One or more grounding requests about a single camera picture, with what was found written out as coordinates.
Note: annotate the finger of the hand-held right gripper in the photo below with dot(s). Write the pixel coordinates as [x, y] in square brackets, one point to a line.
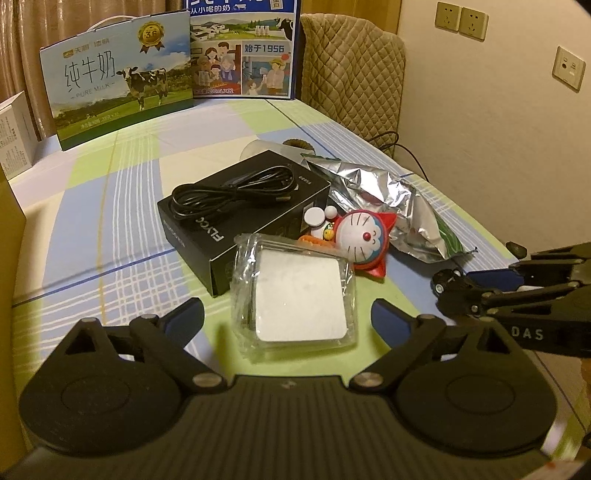
[508, 307]
[494, 279]

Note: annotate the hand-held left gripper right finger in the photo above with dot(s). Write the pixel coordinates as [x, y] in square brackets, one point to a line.
[390, 316]

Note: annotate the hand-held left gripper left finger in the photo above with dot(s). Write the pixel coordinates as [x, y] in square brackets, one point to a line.
[187, 314]

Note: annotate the black cardboard box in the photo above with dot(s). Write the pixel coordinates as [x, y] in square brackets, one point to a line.
[203, 230]

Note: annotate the clear plastic packet white pad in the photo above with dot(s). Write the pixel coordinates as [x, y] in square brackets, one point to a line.
[300, 295]

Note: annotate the red white cat toy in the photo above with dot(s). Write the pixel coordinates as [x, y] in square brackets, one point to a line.
[364, 235]

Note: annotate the silver foil bag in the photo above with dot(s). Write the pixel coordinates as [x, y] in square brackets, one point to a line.
[392, 194]

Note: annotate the translucent plastic cup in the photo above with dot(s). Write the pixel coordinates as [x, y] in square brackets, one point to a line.
[263, 150]

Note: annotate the brown cardboard box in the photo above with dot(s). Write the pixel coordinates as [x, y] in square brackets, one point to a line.
[7, 240]

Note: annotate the green cow milk carton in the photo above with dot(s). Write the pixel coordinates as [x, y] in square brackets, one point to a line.
[115, 83]

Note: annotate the beige quilted chair cover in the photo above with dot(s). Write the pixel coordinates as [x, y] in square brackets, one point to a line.
[351, 74]

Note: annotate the white cardboard box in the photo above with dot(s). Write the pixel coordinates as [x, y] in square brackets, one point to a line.
[16, 134]

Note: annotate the blue cartoon milk carton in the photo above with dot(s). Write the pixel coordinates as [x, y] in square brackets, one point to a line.
[240, 50]

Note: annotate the beige round-port wall socket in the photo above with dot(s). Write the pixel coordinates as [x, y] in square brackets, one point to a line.
[569, 68]

